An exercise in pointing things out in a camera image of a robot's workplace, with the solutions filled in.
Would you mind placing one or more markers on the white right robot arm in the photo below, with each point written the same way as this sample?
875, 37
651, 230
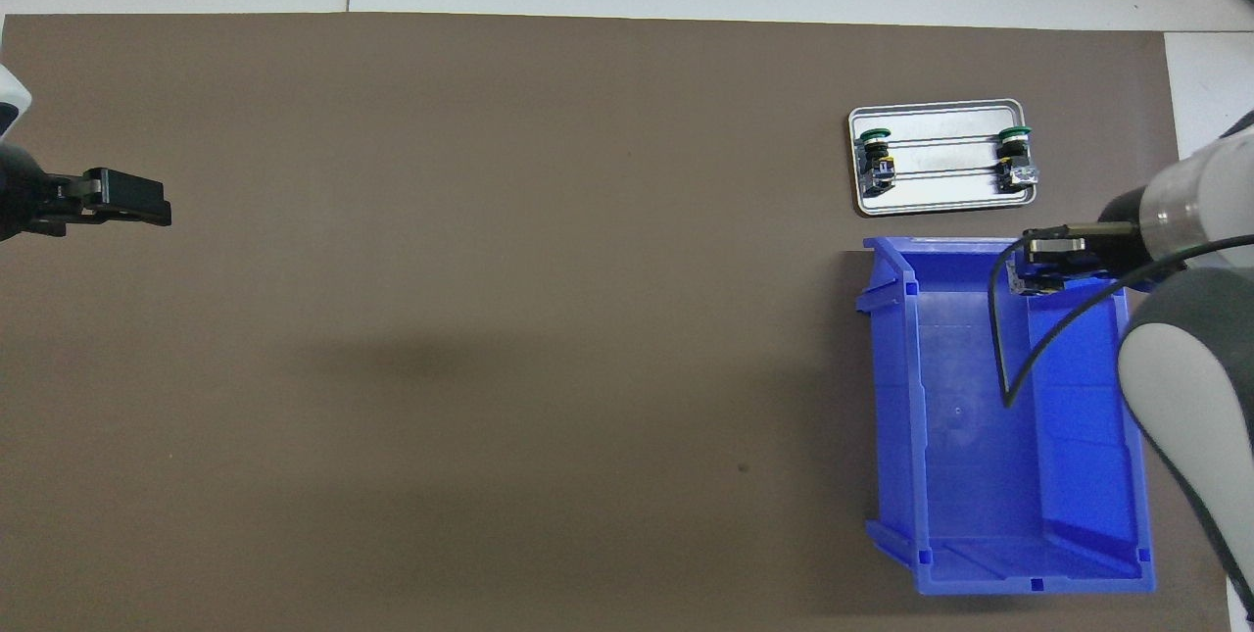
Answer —
1195, 397

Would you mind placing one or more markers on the silver metal tray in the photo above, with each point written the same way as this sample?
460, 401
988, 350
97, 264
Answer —
940, 191

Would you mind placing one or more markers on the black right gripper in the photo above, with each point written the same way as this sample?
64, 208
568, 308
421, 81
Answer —
1122, 235

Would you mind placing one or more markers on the green push button switch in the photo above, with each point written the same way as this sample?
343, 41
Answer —
1015, 162
875, 162
1038, 281

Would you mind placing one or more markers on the blue plastic storage bin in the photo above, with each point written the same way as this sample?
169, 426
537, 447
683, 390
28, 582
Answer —
940, 397

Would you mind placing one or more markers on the brown table mat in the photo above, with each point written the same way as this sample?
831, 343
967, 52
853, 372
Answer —
539, 465

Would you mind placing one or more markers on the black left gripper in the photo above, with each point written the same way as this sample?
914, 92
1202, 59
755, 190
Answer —
24, 196

